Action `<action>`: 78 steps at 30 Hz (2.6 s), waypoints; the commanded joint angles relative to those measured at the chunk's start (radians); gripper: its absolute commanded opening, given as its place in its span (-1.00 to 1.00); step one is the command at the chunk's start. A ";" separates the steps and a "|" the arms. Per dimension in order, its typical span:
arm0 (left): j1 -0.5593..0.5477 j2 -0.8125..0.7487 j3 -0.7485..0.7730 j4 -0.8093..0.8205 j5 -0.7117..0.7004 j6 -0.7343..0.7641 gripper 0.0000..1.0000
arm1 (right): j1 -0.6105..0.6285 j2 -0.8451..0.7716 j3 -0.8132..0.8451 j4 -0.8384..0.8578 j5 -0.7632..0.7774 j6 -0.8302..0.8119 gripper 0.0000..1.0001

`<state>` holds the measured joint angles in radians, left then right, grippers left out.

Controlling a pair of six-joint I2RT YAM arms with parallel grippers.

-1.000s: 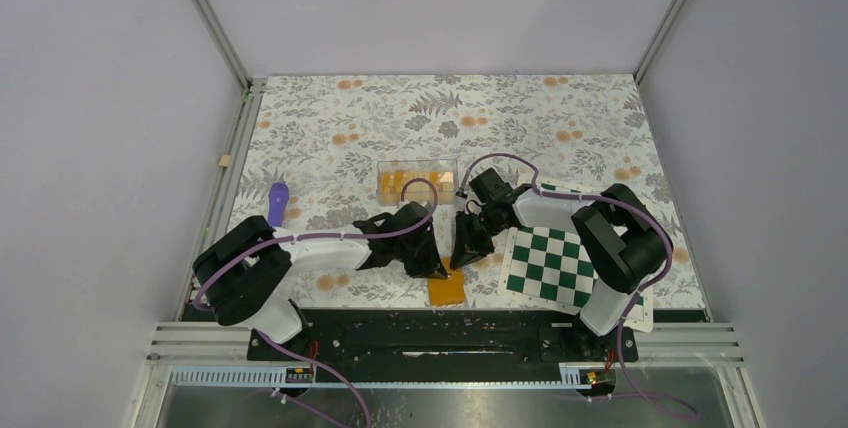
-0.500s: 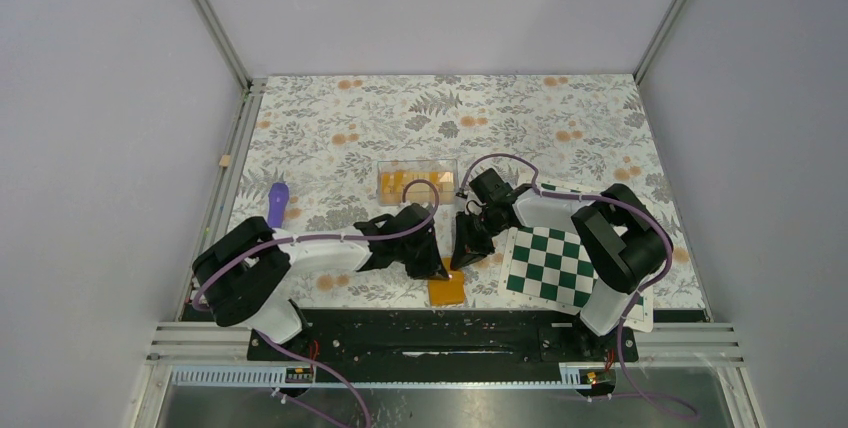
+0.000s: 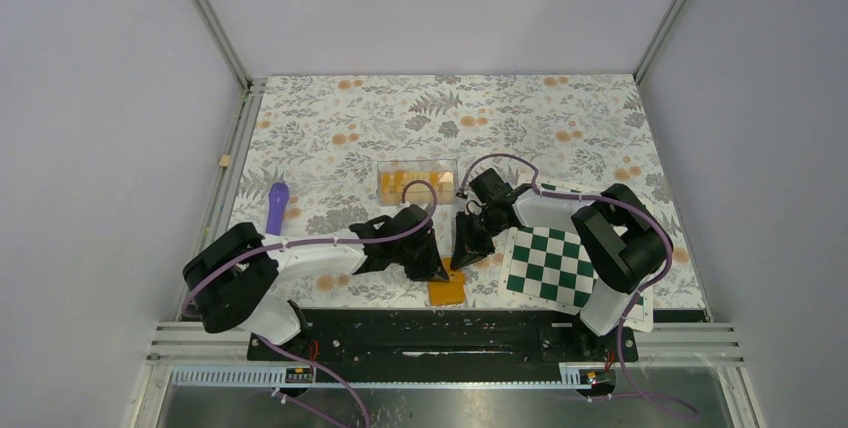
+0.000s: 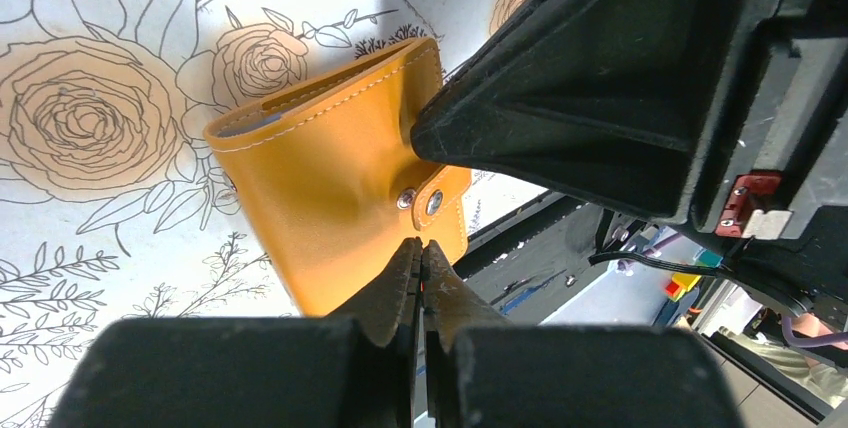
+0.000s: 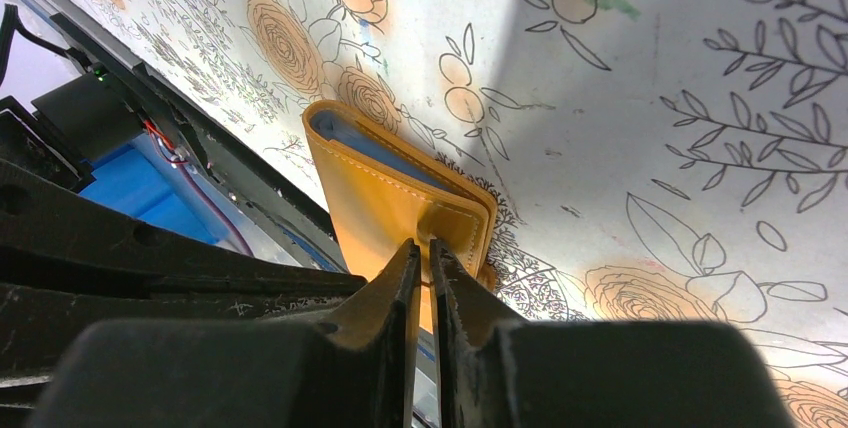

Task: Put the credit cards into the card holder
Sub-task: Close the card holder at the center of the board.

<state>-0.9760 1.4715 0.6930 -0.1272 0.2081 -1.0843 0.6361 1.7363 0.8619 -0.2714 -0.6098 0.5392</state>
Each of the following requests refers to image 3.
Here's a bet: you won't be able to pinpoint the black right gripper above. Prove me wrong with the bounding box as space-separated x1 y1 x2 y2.
451 206 506 271

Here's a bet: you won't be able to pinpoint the orange leather card holder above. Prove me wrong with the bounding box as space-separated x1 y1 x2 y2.
428 257 466 307

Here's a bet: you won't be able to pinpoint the clear box of orange blocks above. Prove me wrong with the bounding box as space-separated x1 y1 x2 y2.
376 159 458 206

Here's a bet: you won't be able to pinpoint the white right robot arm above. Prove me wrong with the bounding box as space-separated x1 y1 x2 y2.
451 168 673 360

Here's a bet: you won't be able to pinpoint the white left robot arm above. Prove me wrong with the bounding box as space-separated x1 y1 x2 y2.
182 204 449 359

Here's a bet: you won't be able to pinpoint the green white chessboard mat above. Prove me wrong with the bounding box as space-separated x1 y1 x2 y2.
496 179 656 334

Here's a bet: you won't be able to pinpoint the floral patterned table mat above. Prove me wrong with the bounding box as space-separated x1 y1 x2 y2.
230 74 706 309

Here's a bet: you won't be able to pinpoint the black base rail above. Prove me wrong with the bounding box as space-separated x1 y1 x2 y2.
284 308 639 383

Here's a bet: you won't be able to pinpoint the white slotted cable duct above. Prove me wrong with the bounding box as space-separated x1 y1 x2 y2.
170 363 614 391

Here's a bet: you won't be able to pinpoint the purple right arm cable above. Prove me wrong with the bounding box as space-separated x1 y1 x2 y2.
458 153 700 421

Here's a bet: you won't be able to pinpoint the aluminium frame rails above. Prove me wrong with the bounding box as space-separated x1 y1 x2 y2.
147 322 251 363

